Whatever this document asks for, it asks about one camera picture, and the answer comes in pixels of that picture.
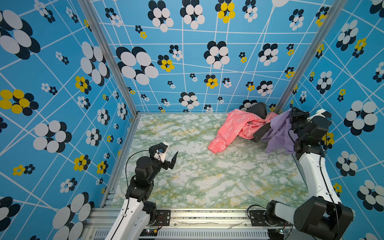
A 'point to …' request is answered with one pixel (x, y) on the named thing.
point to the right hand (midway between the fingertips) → (293, 105)
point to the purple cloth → (279, 138)
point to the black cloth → (259, 108)
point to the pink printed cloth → (239, 123)
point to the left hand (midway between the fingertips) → (168, 147)
